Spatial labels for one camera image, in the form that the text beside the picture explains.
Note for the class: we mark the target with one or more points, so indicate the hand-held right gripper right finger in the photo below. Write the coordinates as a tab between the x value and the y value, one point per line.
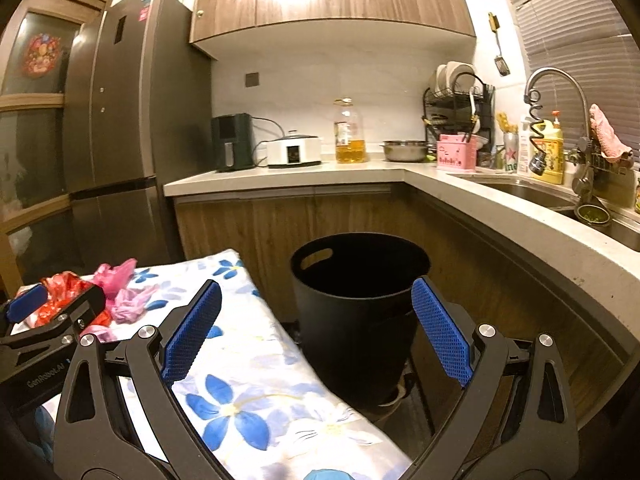
442	332

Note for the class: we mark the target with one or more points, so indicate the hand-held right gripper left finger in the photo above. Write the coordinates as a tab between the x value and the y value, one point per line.
192	332

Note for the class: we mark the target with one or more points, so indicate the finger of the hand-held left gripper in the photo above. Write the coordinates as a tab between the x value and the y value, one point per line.
75	307
25	304

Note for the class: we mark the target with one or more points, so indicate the red plastic bag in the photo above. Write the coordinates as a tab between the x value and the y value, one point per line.
60	282

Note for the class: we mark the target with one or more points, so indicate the black trash bin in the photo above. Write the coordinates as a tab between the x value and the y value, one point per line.
350	340

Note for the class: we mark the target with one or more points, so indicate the person's left hand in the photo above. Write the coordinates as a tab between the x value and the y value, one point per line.
44	432

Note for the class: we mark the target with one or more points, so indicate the pink plastic bag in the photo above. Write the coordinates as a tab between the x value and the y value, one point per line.
131	304
117	272

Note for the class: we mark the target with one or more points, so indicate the blue floral cloth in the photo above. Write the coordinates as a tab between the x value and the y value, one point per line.
260	360

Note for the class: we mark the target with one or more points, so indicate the wooden kitchen counter cabinet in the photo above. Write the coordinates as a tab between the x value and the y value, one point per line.
250	230

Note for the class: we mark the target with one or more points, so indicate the steel sink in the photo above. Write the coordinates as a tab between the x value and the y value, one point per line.
530	195

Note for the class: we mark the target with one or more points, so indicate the wooden glass panel door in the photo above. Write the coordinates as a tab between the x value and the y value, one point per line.
30	135

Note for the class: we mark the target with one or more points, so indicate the pink utensil holder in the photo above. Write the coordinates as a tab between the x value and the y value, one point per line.
455	154

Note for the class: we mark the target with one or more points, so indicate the blue crumpled plastic bag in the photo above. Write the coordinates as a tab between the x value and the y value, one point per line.
325	474

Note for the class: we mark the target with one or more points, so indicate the steel basin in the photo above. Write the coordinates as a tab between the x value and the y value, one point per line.
405	151

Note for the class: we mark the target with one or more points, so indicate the beer can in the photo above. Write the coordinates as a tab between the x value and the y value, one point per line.
510	155

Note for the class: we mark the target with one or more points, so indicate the black air fryer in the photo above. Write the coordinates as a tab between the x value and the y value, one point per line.
232	142

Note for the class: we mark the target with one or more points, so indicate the white plastic bottle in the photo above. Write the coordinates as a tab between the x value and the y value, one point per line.
524	145

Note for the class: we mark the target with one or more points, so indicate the grey refrigerator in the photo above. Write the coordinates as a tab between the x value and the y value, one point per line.
140	110

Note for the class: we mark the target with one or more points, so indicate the white rice cooker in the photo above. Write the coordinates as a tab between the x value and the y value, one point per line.
292	150

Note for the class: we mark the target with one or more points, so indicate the cooking oil bottle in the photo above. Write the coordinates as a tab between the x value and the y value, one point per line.
350	145

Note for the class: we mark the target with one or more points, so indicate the yellow detergent bottle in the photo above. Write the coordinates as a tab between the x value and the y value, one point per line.
554	155

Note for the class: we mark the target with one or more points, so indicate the white ladle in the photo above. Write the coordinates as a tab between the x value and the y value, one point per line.
476	117

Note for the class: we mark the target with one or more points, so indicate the yellow flower decoration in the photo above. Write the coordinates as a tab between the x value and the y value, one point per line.
505	122

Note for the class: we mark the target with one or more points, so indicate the black dish rack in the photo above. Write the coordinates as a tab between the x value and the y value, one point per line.
450	110

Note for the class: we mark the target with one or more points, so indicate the metal sink caddy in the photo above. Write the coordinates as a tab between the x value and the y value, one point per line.
617	164

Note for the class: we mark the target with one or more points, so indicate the red door decoration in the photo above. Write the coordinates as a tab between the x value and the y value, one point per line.
42	55

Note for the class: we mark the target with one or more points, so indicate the white plate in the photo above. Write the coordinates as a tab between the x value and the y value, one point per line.
440	80

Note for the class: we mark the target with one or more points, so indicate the pink dish cloth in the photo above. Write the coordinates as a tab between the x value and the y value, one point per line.
607	135

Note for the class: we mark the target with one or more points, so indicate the hanging metal spatula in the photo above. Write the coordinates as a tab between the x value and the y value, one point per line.
501	62

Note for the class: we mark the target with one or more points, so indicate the chrome faucet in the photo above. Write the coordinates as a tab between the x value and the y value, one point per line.
555	71

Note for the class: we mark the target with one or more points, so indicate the window blinds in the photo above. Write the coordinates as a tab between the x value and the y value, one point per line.
575	15

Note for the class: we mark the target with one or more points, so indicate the dark wall socket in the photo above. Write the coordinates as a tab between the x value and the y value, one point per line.
252	79

